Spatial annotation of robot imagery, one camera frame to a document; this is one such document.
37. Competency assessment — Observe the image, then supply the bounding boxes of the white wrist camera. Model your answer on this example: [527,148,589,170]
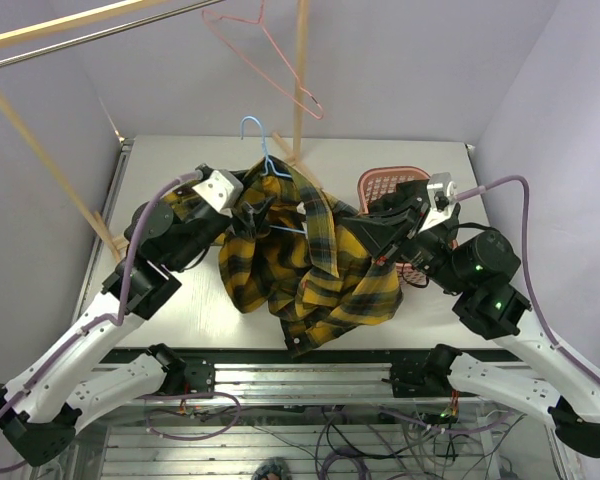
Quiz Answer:
[193,170,243,218]
[416,172,460,233]

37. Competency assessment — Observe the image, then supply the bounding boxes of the aluminium rail base frame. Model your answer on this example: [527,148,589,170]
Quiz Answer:
[34,349,576,480]

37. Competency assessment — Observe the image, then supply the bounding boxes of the wooden clothes rack frame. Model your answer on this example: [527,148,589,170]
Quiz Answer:
[0,1,319,261]

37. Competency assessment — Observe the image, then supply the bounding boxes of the blue wire hanger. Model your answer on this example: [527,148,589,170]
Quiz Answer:
[240,116,316,239]

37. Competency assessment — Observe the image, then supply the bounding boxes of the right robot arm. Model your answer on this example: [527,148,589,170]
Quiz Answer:
[343,173,600,458]

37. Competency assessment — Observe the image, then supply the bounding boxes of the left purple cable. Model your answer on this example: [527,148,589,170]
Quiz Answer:
[0,169,206,474]

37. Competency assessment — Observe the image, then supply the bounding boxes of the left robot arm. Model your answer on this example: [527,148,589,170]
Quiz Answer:
[0,194,241,467]

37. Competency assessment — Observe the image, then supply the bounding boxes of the pink wire hanger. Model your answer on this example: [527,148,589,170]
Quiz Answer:
[201,1,325,121]

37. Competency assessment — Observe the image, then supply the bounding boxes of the pink plastic laundry basket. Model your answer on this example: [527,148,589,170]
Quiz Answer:
[357,166,429,289]

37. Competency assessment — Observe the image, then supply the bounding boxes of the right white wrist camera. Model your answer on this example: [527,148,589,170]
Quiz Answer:
[416,172,460,233]

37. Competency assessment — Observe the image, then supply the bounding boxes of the loose cables under table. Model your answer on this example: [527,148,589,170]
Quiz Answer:
[144,387,526,480]

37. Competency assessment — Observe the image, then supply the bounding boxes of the dark pinstriped shirt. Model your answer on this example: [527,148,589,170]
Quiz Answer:
[367,181,421,223]

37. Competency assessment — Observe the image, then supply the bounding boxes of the metal hanging rod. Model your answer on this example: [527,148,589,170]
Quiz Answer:
[0,0,222,69]

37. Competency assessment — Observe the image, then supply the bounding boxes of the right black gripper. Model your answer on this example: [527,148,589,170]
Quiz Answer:
[341,198,469,296]

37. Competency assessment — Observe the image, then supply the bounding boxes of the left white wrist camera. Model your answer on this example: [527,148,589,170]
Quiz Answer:
[193,170,243,218]

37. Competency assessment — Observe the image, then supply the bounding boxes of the yellow plaid shirt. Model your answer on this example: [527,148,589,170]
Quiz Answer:
[164,157,405,359]

